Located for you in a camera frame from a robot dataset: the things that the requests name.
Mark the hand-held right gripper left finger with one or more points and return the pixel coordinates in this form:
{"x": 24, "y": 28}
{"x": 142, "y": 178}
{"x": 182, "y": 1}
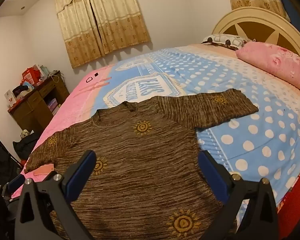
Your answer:
{"x": 81, "y": 172}

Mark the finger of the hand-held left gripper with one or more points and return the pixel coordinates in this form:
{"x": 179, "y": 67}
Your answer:
{"x": 16, "y": 183}

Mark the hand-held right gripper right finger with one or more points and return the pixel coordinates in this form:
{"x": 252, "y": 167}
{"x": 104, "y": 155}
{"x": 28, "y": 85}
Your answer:
{"x": 210, "y": 170}

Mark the brown knitted sweater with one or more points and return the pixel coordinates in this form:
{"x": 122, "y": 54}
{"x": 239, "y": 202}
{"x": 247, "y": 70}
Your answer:
{"x": 145, "y": 160}

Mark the black stand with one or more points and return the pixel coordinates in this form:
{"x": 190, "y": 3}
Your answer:
{"x": 0, "y": 147}

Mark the black bag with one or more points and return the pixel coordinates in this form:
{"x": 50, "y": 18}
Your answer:
{"x": 27, "y": 145}

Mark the blue and pink printed blanket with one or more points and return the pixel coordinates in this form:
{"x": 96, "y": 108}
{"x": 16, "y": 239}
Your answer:
{"x": 240, "y": 130}

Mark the stack of books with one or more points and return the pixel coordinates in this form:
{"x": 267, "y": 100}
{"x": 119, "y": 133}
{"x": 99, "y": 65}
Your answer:
{"x": 52, "y": 106}

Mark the brown wooden desk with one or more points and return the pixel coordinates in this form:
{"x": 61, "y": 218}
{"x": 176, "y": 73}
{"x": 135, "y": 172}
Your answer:
{"x": 32, "y": 110}

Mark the white box with red mark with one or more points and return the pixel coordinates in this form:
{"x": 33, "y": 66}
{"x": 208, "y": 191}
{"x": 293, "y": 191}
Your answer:
{"x": 10, "y": 97}

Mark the red bed sheet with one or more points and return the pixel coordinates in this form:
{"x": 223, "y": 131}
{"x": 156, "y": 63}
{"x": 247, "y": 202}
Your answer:
{"x": 295, "y": 200}

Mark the dark cloth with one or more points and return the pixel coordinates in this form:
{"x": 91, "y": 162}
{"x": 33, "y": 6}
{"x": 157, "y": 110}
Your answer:
{"x": 22, "y": 90}

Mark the peach bed sheet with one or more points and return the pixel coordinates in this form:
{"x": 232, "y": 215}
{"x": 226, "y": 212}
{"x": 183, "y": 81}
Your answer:
{"x": 290, "y": 100}

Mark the red gift bag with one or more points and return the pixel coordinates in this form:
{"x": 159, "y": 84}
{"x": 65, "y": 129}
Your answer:
{"x": 30, "y": 76}

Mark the pink pillow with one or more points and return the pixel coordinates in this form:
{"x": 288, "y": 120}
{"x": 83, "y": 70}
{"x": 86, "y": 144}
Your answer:
{"x": 272, "y": 60}

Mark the white patterned pillow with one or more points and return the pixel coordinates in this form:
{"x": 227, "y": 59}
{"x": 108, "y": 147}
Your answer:
{"x": 225, "y": 40}

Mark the cream wooden headboard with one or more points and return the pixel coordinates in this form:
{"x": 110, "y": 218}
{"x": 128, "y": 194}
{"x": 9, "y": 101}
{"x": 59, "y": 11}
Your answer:
{"x": 260, "y": 30}

